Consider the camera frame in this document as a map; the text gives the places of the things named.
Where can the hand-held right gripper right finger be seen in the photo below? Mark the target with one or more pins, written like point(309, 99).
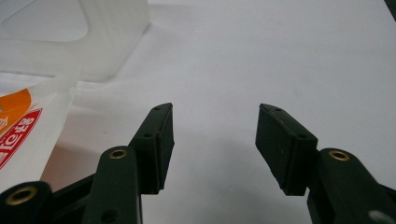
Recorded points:
point(289, 149)

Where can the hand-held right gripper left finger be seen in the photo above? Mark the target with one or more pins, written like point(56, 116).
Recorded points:
point(152, 149)

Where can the translucent white plastic container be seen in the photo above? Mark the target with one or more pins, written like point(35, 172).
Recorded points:
point(102, 40)

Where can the white packet with orange-red print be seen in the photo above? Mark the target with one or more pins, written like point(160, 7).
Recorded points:
point(28, 137)

